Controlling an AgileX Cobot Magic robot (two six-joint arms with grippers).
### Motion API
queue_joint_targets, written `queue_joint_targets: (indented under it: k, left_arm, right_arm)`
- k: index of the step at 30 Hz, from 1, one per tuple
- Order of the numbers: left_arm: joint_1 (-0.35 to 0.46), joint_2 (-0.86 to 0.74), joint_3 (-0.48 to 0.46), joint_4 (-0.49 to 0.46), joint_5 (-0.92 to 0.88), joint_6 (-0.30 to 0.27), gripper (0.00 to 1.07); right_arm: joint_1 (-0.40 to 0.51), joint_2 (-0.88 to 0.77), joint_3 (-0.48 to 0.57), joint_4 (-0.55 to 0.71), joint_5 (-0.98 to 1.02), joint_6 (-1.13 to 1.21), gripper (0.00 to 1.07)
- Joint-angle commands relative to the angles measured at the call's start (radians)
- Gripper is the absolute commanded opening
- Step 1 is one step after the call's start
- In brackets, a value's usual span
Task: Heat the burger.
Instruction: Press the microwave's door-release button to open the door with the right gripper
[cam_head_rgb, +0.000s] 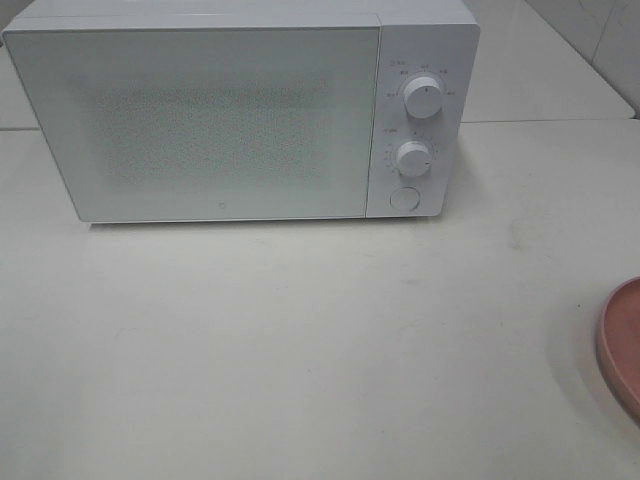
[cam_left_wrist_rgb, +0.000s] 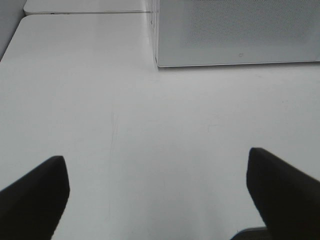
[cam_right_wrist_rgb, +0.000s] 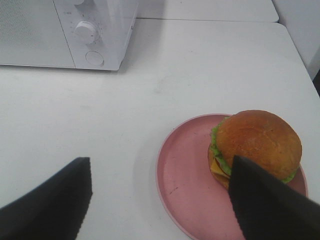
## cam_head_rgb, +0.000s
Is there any round white door release button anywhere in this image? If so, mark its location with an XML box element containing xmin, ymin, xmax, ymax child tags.
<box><xmin>390</xmin><ymin>187</ymin><xmax>420</xmax><ymax>212</ymax></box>

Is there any pink round plate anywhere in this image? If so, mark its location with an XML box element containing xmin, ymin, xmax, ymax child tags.
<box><xmin>595</xmin><ymin>277</ymin><xmax>639</xmax><ymax>424</ymax></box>

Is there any white lower timer knob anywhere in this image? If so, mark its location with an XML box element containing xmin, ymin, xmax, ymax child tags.
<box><xmin>395</xmin><ymin>141</ymin><xmax>433</xmax><ymax>178</ymax></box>

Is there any white upper power knob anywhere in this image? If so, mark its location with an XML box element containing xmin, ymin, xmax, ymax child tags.
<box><xmin>401</xmin><ymin>74</ymin><xmax>444</xmax><ymax>120</ymax></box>

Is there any white microwave oven body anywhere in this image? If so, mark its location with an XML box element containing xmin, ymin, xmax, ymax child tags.
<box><xmin>2</xmin><ymin>1</ymin><xmax>480</xmax><ymax>222</ymax></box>

